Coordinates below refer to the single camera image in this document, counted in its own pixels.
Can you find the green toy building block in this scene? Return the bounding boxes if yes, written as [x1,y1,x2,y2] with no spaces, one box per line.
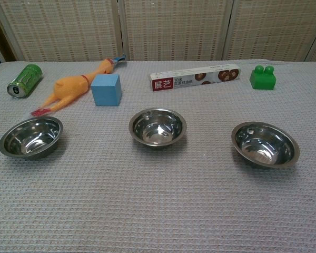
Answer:
[249,65,277,92]

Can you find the white baking paper box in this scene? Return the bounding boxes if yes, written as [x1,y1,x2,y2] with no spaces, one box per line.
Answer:
[149,63,242,92]

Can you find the blue foam cube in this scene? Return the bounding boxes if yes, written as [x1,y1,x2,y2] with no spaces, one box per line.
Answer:
[90,73,122,107]

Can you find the green drink can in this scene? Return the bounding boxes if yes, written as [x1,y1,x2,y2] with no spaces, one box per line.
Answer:
[7,63,44,100]

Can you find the yellow rubber chicken toy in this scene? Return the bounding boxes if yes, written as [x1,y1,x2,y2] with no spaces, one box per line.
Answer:
[31,59,115,117]

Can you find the grey waffle tablecloth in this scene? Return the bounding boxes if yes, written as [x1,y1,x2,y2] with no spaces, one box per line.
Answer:
[0,60,316,253]

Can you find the blue white packaging tag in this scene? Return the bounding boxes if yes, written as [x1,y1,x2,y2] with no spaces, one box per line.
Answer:
[112,54,127,66]

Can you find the stainless steel bowl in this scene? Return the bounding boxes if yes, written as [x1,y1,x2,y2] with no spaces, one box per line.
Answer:
[231,121,301,170]
[0,116,64,160]
[128,107,187,150]

